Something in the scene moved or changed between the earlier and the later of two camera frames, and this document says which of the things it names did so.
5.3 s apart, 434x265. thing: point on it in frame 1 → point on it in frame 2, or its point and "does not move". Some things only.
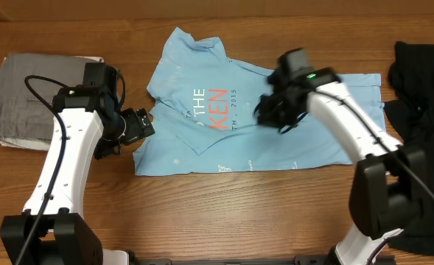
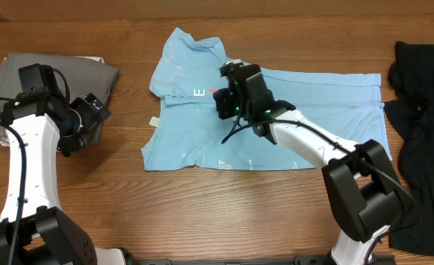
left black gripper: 136,131 → 70,144
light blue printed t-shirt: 204,107 does not move
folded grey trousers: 18,117 does not move
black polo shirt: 419,112 does not move
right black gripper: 264,118 → 220,99
